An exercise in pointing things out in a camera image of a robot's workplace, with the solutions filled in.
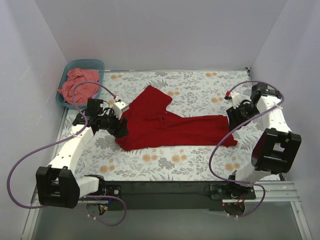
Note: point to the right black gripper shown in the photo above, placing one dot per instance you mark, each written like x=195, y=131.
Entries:
x=232, y=119

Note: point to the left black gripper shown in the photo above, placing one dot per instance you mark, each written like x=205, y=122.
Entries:
x=121, y=128

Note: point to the dark red t shirt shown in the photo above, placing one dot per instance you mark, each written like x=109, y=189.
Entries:
x=150, y=125

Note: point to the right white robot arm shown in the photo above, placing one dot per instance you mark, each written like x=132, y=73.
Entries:
x=277, y=147

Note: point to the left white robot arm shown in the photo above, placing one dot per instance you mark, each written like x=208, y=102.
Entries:
x=56, y=182

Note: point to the pink t shirt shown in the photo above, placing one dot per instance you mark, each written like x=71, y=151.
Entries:
x=84, y=91

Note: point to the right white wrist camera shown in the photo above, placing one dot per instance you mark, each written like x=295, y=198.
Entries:
x=234, y=97

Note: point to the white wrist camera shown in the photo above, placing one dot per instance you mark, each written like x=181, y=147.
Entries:
x=234, y=97
x=119, y=107

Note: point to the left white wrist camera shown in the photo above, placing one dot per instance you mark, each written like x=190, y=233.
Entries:
x=119, y=107

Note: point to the aluminium frame rail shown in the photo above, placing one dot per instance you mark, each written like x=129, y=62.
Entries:
x=45, y=223

